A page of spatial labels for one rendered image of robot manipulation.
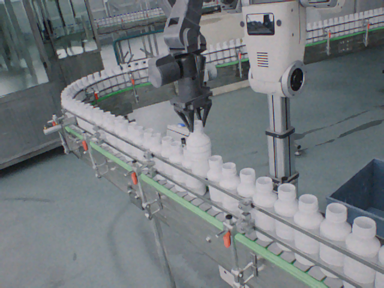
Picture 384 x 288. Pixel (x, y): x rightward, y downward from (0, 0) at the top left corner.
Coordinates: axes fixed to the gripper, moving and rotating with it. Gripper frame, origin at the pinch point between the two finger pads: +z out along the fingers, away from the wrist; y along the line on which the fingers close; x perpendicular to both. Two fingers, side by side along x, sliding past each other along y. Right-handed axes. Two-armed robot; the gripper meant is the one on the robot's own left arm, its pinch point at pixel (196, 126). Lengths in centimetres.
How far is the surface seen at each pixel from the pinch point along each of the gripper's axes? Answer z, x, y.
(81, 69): 62, 519, 146
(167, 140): 9.7, 19.1, 0.8
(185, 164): 12.6, 5.2, -2.7
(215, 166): 9.7, -7.2, -1.2
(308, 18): 55, 323, 538
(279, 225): 17.1, -29.6, -3.0
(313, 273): 24.7, -39.2, -3.9
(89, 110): 9, 81, -1
